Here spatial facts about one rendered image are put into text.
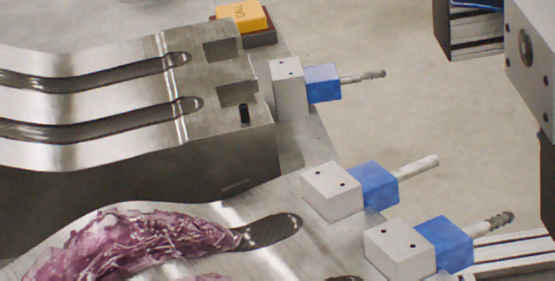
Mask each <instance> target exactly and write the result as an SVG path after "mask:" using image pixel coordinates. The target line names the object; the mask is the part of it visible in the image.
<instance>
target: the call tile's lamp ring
mask: <svg viewBox="0 0 555 281"><path fill-rule="evenodd" d="M261 8H262V10H263V12H264V13H265V16H266V21H267V23H268V25H269V27H270V28H267V29H259V30H254V31H251V32H246V33H242V34H240V35H241V36H249V35H253V34H257V33H262V32H266V31H271V30H274V29H275V28H274V25H273V21H272V20H271V16H270V14H269V12H268V11H267V9H266V7H265V6H261ZM214 17H216V15H213V16H209V20H210V21H211V20H215V18H214Z"/></svg>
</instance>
